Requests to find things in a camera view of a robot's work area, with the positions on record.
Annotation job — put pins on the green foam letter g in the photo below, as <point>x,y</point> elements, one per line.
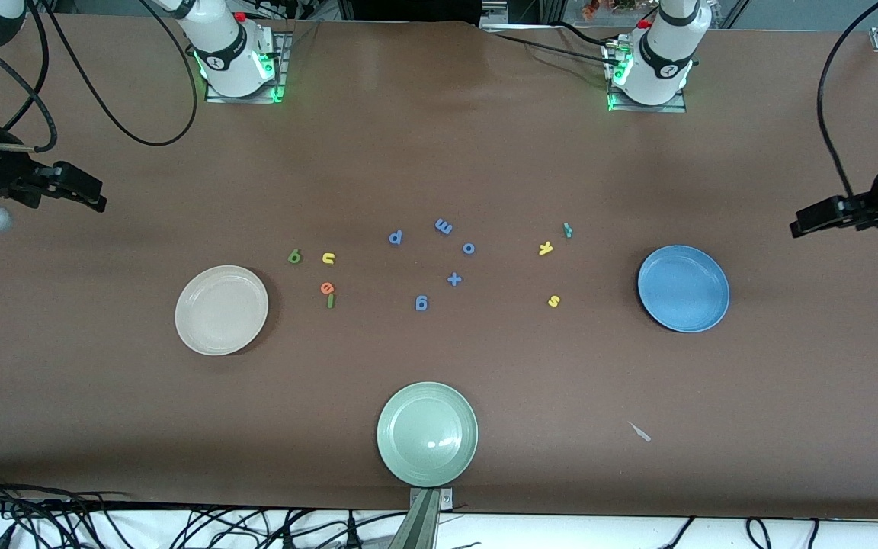
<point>294,256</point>

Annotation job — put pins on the yellow foam letter k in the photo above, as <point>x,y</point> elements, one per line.
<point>546,248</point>

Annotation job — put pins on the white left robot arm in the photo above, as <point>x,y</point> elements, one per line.
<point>664,61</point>

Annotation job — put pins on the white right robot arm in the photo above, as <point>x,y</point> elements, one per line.
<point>225,53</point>

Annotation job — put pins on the blue round plate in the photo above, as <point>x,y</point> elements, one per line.
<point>683,288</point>

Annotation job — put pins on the beige round plate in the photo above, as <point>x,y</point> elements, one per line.
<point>222,310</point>

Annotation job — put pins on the small white paper scrap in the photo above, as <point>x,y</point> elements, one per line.
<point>641,432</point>

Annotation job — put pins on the blue foam letter p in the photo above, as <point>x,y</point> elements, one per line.
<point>395,237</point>

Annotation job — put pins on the brown table cover sheet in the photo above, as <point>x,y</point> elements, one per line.
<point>439,152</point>

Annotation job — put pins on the blue foam letter m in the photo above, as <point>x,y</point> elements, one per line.
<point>443,226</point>

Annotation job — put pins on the green round plate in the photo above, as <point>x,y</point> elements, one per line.
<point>427,435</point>

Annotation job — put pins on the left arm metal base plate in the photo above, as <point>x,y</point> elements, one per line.
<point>637,108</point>

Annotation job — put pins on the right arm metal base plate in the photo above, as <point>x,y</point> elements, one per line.
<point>280,61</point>

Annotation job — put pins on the metal camera mounting post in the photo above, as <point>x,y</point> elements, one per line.
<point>424,526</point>

